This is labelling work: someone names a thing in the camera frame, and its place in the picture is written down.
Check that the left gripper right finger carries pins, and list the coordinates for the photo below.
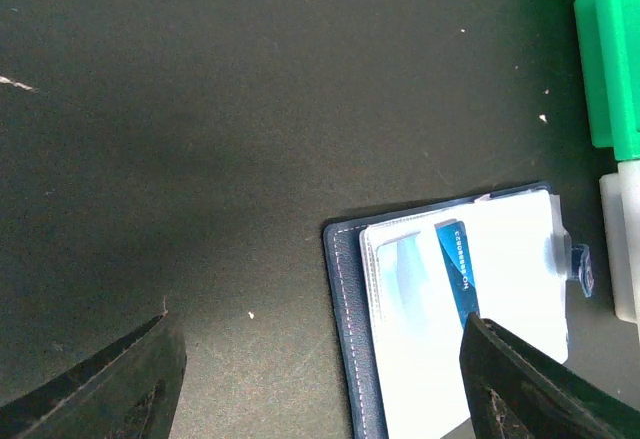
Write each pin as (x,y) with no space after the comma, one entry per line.
(514,390)

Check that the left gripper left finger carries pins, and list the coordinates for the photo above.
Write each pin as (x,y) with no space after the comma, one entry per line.
(129,389)

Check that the blue card holder wallet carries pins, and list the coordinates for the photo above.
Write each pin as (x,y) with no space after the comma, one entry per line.
(403,384)

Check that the blue credit card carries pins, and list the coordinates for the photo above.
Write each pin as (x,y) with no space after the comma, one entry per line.
(429,277)

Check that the white bin with blue cards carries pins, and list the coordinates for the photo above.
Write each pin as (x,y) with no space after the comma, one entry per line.
(620,204)

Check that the green bin with black cards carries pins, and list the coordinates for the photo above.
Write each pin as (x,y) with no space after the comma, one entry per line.
(608,36)

